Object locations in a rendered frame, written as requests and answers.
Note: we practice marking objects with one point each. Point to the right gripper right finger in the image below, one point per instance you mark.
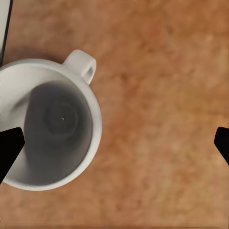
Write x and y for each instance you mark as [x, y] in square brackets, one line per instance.
[222, 142]

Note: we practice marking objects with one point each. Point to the countertop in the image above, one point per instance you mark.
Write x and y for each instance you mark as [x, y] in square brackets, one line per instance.
[162, 84]

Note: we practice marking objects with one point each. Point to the coffee cup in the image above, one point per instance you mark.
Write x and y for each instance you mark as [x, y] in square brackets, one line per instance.
[59, 115]

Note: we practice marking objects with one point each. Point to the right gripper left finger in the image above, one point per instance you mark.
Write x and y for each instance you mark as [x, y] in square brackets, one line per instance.
[11, 143]

